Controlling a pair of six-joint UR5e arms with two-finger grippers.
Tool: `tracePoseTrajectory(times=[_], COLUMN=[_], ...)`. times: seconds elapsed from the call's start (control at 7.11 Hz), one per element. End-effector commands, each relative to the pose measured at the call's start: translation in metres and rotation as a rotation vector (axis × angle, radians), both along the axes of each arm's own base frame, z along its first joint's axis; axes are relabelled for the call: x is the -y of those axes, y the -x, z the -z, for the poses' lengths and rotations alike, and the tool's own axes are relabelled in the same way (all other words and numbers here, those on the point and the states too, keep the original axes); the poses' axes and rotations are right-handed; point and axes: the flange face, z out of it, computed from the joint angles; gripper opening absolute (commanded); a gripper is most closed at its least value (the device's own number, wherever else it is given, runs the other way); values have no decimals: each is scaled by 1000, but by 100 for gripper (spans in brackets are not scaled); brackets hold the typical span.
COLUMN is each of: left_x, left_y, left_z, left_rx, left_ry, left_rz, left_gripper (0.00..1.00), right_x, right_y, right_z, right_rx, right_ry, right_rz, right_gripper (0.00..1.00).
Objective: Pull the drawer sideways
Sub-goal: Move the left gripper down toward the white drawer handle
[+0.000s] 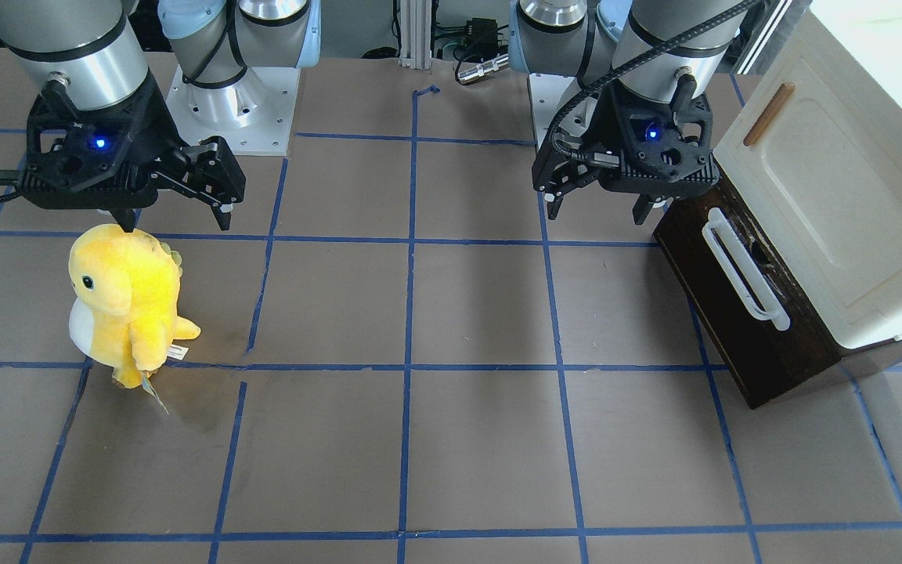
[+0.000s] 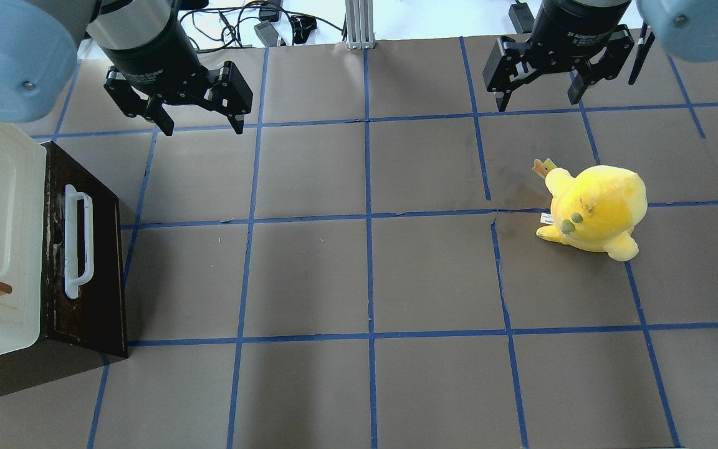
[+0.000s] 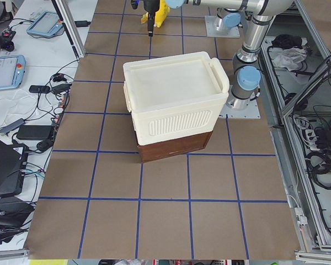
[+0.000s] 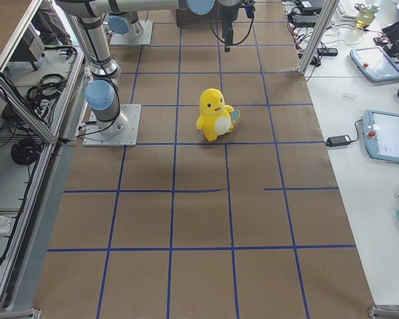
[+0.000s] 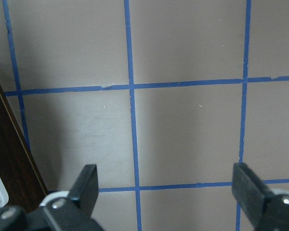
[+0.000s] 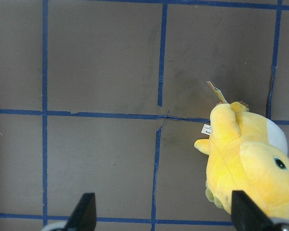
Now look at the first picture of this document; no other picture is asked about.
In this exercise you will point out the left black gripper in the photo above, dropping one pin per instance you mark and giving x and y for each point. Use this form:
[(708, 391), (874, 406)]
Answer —
[(610, 116)]

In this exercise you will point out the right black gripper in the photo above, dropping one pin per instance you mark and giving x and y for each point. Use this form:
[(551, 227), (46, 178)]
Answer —
[(162, 131)]

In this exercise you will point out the white drawer handle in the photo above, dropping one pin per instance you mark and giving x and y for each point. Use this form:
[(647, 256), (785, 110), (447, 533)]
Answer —
[(755, 294)]

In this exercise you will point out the dark wooden drawer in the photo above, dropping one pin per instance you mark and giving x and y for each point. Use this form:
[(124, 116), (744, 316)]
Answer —
[(765, 362)]

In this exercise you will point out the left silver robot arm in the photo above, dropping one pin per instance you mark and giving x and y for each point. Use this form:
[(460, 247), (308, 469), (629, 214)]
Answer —
[(646, 45)]

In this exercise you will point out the yellow plush dinosaur toy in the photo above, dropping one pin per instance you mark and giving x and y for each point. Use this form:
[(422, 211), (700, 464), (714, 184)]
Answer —
[(126, 314)]

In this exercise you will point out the black power adapter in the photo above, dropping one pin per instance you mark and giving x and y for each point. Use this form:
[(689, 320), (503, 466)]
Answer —
[(481, 39)]

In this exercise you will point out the cream plastic cabinet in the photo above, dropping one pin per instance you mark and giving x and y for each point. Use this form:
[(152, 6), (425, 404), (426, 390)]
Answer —
[(816, 154)]

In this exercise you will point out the aluminium frame post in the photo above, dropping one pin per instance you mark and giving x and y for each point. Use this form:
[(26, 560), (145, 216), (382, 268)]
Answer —
[(415, 34)]

